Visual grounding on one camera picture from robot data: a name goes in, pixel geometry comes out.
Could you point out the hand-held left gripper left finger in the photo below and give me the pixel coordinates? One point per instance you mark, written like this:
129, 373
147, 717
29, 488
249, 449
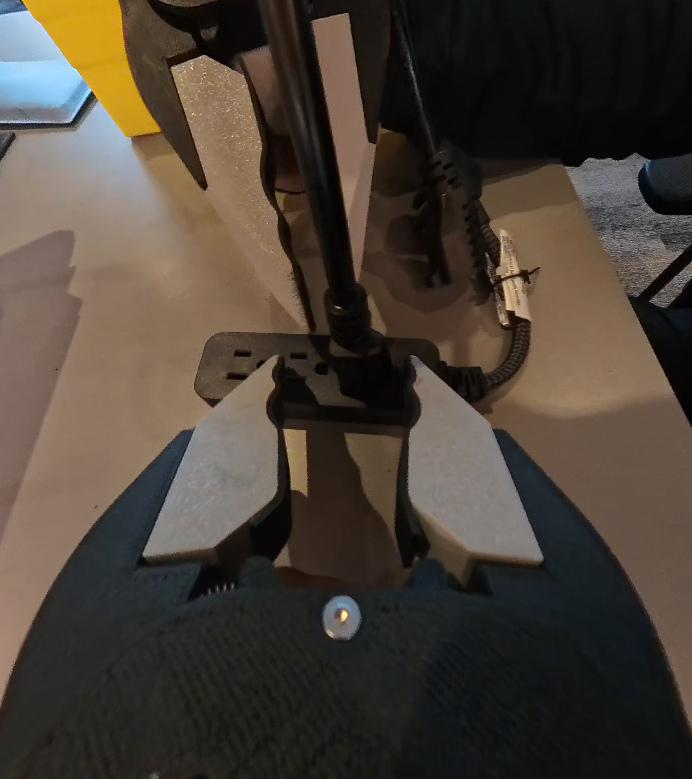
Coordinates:
218, 481

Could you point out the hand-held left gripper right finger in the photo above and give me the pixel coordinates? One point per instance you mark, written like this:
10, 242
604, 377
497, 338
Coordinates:
467, 487

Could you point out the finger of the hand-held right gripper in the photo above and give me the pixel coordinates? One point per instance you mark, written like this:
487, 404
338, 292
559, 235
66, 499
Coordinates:
358, 91
230, 182

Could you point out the black power strip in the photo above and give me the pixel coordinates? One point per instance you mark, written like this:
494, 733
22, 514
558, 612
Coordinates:
242, 365

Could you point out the person's right forearm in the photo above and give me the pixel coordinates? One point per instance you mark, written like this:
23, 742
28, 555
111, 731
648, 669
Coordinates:
565, 73

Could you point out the yellow plastic bin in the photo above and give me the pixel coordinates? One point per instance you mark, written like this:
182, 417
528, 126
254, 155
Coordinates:
102, 73

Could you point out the silver flat device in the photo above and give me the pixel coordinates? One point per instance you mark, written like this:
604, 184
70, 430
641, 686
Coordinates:
17, 91

